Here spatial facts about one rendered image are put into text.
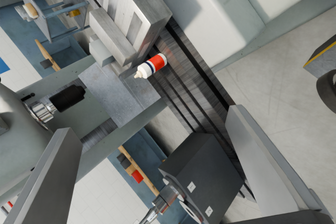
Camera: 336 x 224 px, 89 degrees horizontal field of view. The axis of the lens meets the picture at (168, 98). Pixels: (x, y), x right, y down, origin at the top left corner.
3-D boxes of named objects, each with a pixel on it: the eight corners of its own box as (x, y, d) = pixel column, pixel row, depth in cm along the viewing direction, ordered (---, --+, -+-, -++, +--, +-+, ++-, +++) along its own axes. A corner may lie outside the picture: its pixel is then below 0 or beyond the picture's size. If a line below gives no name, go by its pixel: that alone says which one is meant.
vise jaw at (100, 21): (102, 6, 45) (88, 11, 43) (137, 52, 46) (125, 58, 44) (101, 20, 51) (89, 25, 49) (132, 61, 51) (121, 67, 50)
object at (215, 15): (191, -87, 43) (156, -83, 37) (269, 28, 45) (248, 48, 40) (140, 30, 87) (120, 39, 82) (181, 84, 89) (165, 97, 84)
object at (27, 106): (19, 97, 37) (15, 99, 37) (45, 128, 38) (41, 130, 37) (31, 104, 45) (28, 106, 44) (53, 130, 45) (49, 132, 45)
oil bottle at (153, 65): (161, 50, 50) (131, 68, 45) (169, 61, 50) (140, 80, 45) (156, 56, 54) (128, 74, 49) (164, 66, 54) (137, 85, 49)
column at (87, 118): (206, -6, 132) (-53, 120, 61) (242, 44, 135) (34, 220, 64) (177, 31, 176) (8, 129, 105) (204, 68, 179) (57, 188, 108)
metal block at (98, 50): (107, 34, 50) (88, 43, 48) (120, 51, 51) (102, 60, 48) (106, 43, 55) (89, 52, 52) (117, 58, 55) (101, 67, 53)
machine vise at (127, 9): (132, -43, 38) (87, -32, 33) (173, 13, 39) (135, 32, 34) (114, 41, 69) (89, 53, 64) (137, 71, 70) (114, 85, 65)
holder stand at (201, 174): (213, 133, 56) (171, 181, 47) (245, 182, 60) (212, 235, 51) (191, 131, 66) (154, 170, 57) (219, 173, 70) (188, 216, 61)
